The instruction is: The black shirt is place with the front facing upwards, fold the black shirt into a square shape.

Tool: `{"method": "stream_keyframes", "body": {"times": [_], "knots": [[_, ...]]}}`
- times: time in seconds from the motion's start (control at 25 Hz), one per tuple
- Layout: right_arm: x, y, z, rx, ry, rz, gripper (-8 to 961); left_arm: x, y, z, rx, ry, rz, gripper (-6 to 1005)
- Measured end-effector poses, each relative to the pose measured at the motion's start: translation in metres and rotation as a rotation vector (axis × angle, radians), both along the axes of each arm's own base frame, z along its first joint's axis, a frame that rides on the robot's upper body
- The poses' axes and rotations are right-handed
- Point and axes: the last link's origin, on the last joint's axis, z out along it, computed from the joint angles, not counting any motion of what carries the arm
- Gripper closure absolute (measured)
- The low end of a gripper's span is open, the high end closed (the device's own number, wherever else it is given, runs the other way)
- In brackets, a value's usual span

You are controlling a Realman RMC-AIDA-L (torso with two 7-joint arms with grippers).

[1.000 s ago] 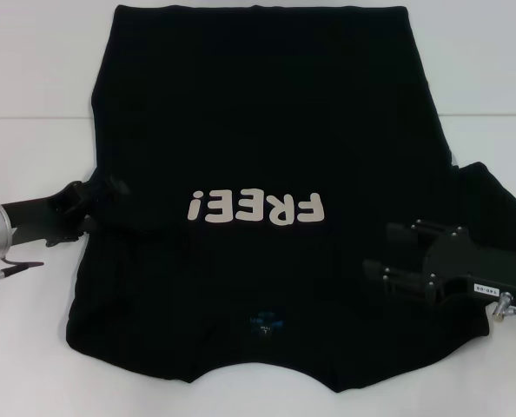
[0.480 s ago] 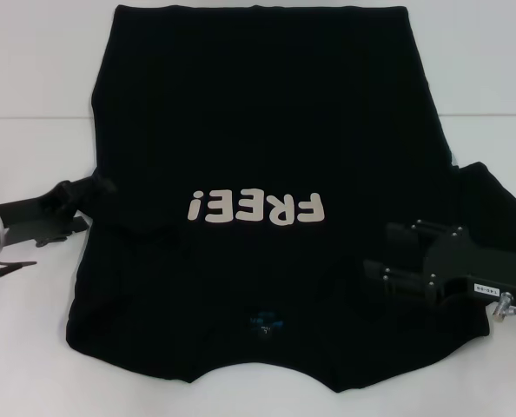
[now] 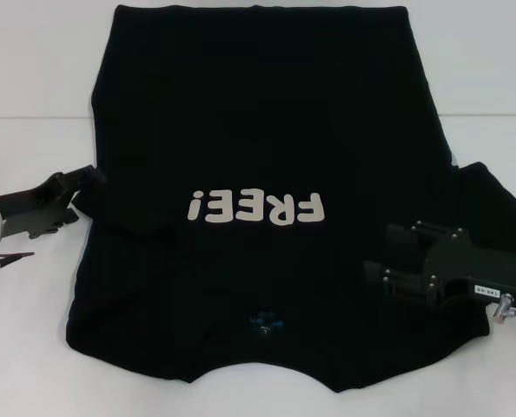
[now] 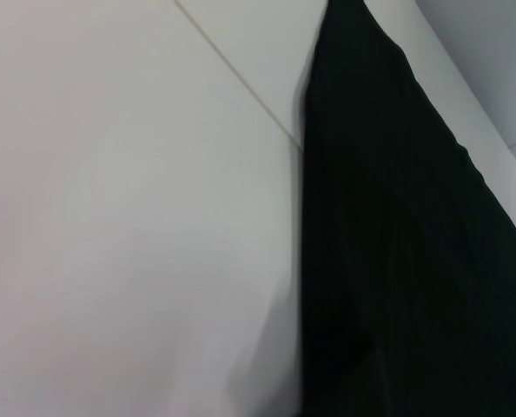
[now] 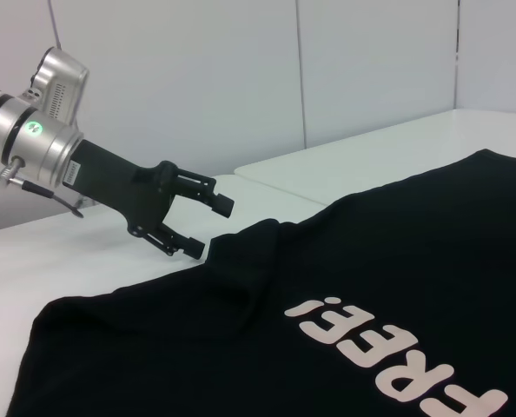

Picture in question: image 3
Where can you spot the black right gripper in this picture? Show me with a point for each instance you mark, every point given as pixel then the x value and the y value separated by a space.
pixel 479 273

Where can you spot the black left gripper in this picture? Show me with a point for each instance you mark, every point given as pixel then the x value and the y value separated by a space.
pixel 32 208

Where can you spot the black FREE print shirt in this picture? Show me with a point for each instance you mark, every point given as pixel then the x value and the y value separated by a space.
pixel 258 130

